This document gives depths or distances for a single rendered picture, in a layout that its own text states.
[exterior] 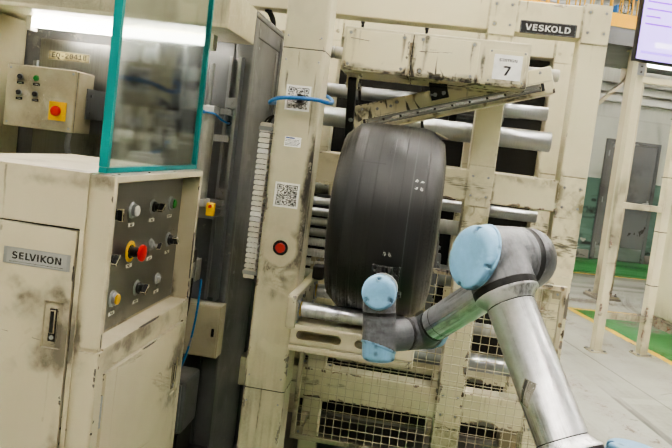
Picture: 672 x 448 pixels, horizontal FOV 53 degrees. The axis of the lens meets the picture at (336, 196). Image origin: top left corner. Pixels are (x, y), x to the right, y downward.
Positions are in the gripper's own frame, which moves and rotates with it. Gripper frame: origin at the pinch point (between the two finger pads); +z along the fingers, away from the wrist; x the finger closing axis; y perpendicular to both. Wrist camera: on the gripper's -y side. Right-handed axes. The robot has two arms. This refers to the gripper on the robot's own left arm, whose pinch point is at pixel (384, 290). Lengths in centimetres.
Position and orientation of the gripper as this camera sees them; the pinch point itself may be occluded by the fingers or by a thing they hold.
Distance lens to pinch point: 183.7
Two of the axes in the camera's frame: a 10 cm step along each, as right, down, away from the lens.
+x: -9.8, -1.3, 1.3
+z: 1.2, 0.7, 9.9
